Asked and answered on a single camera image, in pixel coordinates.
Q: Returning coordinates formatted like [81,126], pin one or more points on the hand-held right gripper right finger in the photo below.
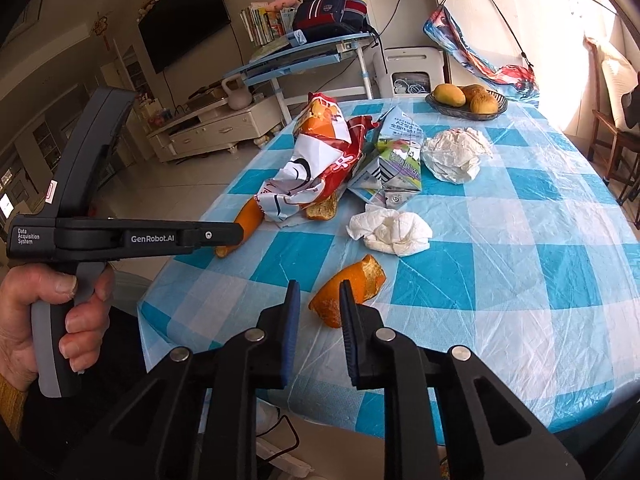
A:
[348,330]

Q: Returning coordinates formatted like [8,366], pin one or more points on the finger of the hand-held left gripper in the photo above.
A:
[150,238]

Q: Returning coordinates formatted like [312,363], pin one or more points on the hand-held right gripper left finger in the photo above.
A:
[291,330]

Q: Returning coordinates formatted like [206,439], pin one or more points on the curved orange peel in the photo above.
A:
[370,275]

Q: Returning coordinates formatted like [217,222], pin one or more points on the long orange peel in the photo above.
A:
[252,220]

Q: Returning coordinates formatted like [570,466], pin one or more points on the white tissue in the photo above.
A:
[395,232]

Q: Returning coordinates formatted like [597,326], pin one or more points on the small orange peel piece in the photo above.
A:
[322,210]

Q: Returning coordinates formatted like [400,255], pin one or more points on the crushed milk carton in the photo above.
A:
[395,170]

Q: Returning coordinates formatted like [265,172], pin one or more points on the red orange snack bag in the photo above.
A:
[310,160]

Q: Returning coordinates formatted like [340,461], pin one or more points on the white plastic bag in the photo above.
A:
[452,157]

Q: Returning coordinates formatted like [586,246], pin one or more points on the person's left hand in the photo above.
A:
[20,310]

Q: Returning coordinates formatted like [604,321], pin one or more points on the cream television cabinet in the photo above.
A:
[215,130]

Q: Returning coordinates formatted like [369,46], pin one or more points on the tan flat box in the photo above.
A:
[205,97]

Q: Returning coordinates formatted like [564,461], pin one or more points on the blue checked tablecloth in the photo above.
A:
[500,270]

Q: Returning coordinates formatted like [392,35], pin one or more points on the pink kettlebell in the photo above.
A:
[236,96]

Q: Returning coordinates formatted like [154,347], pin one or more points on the row of books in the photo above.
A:
[260,25]

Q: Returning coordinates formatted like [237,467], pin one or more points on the blue study desk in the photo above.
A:
[300,52]

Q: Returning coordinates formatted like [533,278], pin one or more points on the light blue small case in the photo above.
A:
[296,37]

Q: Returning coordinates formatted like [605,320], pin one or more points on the woven fruit bowl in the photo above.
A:
[470,115]

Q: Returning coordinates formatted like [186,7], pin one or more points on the pink plush toy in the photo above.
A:
[280,5]

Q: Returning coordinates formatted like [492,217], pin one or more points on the yellow mango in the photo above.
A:
[448,95]

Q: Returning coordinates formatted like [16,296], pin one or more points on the speckled orange mango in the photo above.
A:
[484,103]

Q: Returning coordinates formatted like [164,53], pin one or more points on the brownish mango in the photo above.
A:
[475,90]

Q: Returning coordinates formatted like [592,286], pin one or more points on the navy red backpack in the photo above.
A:
[330,15]

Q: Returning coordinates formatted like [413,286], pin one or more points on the wooden chair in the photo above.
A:
[600,130]

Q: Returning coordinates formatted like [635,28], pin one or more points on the white pillow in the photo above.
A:
[617,80]

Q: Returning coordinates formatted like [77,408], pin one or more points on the red knot wall ornament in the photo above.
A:
[102,25]

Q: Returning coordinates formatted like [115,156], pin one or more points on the black wall television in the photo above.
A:
[185,15]

